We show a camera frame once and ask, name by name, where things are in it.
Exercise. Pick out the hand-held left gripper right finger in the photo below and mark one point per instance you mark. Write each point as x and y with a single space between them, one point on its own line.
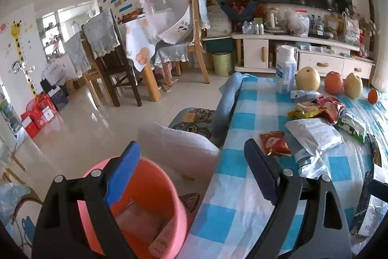
260 168

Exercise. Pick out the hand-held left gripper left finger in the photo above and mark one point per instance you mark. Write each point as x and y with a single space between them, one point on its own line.
122 177

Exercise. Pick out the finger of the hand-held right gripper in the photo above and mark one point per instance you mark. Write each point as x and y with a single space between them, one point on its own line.
379 189

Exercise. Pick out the pink plastic bucket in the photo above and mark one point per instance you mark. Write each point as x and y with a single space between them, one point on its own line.
154 180

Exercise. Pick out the white blue plastic bag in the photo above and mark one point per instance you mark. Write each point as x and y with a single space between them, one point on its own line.
312 165

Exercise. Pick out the green white snack wrapper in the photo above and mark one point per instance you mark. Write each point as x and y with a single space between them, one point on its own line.
351 125

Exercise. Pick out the small red snack packet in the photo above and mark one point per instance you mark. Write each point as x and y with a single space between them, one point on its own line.
274 143

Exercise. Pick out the dark white printed packet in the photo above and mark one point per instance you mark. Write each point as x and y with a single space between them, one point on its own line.
368 216

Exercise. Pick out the dark flat packet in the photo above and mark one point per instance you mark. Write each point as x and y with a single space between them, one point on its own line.
376 149

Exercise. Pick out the blue white checked tablecloth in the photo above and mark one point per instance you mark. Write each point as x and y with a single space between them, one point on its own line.
239 216

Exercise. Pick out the white pillow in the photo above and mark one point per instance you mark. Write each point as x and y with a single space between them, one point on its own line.
178 146

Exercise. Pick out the white plastic mailing bag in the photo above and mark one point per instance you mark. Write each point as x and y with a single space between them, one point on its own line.
315 134

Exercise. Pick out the blue cloth cushion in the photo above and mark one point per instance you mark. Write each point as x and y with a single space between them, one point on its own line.
227 104

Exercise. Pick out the yellow snack wrapper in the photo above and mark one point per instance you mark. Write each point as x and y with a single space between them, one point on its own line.
306 111

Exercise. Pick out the pink paper packet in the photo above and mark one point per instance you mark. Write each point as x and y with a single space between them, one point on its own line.
165 239

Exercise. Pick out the owl print cushion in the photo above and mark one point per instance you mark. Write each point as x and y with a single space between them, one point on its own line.
194 121

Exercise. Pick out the silver blue wrapper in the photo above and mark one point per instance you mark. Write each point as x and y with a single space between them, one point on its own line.
304 94

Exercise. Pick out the red crumpled snack wrapper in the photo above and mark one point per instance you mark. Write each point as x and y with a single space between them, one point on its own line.
333 108

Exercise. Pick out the small orange tangerine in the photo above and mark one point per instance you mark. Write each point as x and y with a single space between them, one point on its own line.
373 96

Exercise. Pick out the white bottle with blue label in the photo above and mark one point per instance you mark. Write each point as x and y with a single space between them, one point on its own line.
285 71

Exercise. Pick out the large yellow pear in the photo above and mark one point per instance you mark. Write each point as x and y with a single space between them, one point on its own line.
307 79

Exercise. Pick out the dark blue gift bag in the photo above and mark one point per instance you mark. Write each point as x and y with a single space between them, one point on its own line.
59 98

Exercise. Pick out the stack of red gift boxes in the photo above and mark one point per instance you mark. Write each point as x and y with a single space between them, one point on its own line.
38 116

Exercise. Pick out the small yellow pear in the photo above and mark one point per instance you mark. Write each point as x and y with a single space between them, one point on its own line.
353 86

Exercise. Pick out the green waste bin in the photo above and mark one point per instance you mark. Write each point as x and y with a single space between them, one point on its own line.
222 64

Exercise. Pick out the orange grapefruit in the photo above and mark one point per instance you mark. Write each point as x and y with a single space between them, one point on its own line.
334 83

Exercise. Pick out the white television cabinet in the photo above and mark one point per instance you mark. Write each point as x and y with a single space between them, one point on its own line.
256 52

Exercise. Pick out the dark wooden chair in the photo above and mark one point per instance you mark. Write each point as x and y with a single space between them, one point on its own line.
112 61

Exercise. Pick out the black bag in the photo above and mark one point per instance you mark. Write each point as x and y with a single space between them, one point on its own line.
47 85

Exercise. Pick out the white paper bag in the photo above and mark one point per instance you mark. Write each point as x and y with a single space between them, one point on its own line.
56 72

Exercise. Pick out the green storage crate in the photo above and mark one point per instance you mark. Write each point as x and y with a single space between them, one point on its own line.
219 45

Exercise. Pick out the light wooden chair with cover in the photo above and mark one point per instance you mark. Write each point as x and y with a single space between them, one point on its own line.
77 55

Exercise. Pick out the dining table with printed cloth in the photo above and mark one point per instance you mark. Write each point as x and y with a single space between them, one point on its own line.
139 46

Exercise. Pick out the clear plastic bag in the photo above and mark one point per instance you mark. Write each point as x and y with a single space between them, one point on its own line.
298 24

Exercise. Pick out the light wooden chair with towel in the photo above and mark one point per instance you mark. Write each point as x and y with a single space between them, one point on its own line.
197 31

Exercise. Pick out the white sack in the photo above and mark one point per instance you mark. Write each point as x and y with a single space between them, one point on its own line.
218 22

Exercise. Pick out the white display shelf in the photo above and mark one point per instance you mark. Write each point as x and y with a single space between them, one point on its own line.
50 37

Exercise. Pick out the shiny gift bag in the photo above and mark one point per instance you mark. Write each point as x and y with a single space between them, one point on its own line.
351 30

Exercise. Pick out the dark wrapped flower bouquet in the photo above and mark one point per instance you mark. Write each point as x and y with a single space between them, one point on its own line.
238 4

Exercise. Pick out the giraffe height chart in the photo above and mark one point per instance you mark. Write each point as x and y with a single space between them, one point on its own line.
19 46

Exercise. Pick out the white mesh food cover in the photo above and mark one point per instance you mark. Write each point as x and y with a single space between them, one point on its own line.
168 7

